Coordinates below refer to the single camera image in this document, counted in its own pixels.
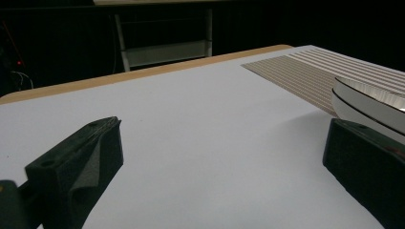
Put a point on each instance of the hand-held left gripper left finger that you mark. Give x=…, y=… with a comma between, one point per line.
x=63, y=178

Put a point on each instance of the red indicator light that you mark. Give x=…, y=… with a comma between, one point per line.
x=19, y=63

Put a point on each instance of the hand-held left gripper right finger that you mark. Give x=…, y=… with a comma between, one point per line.
x=366, y=165

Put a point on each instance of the white metal frame desk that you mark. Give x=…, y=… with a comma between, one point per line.
x=165, y=52

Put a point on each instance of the white board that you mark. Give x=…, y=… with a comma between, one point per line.
x=191, y=127

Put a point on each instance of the wooden table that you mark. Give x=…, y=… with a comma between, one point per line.
x=95, y=81

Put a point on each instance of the beige plate black rim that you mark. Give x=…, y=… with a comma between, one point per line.
x=366, y=101
x=348, y=114

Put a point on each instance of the striped beige placemat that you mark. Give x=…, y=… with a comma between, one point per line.
x=286, y=73

